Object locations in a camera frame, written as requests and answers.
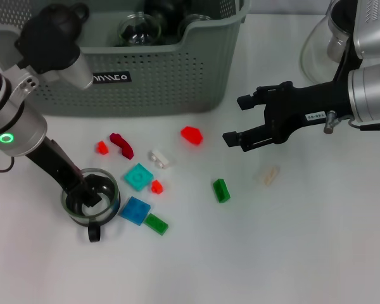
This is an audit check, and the dark red curved block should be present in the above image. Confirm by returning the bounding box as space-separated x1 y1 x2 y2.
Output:
110 132 136 160

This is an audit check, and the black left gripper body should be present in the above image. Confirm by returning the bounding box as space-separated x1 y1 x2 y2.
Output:
25 139 83 194

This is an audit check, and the glass teacup black handle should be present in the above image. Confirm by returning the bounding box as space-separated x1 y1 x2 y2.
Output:
177 13 213 38
144 0 193 39
60 167 121 243
118 11 163 48

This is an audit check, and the right wrist camera housing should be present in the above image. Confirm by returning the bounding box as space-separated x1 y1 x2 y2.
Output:
351 0 380 60

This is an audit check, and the glass pitcher black handle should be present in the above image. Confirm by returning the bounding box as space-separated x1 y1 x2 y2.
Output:
300 0 358 86

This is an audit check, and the flat green toy brick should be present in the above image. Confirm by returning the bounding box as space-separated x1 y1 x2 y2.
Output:
144 213 169 236

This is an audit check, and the grey-green perforated storage bin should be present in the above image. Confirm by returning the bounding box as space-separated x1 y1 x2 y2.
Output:
0 0 253 117

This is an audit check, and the left wrist camera housing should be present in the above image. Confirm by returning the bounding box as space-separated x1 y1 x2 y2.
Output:
14 12 94 91

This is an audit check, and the teal square toy brick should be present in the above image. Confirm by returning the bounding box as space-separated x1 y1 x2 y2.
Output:
123 163 155 193

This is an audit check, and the blue square toy brick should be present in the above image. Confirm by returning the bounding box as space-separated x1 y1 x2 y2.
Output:
119 196 152 226

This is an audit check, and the beige toy brick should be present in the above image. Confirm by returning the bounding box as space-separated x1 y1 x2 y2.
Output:
256 165 280 187

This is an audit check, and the right wrist cable with connector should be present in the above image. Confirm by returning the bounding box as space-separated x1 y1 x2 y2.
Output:
322 110 380 136

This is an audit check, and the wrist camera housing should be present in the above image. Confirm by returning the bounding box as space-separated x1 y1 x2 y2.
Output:
14 12 94 91
351 0 380 60

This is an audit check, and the white toy brick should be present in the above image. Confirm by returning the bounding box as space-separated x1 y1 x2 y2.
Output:
148 149 172 170

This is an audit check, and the dark clay teapot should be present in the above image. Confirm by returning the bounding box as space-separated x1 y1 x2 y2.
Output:
37 2 90 32

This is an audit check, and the left wrist cable with connector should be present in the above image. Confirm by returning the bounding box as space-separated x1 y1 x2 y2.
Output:
0 156 16 174

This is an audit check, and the wrist cable with connector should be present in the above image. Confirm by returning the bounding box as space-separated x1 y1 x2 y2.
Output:
322 110 380 136
0 156 16 174

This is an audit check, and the large red toy block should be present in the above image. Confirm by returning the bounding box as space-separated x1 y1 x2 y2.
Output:
180 125 204 146

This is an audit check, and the thick green toy brick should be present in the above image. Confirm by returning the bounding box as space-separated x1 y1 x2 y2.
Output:
212 179 232 203

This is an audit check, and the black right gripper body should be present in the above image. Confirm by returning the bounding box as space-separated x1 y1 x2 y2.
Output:
262 75 352 146

